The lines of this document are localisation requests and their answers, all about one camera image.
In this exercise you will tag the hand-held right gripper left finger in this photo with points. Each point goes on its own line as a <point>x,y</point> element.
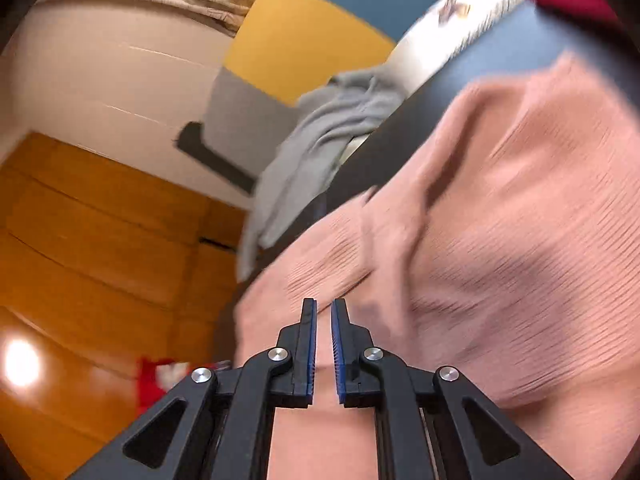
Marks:
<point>311,355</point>

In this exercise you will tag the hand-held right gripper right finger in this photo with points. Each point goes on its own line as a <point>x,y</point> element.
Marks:
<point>337,355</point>

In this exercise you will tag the pink knit sweater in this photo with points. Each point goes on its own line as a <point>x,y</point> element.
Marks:
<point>475,240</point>

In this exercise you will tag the red and white cloth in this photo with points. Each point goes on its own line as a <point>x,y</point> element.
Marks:
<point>160,380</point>

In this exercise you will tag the grey garment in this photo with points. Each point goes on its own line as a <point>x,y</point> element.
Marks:
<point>320,140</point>

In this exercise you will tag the white printed pillow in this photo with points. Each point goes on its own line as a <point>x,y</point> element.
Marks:
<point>450,25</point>

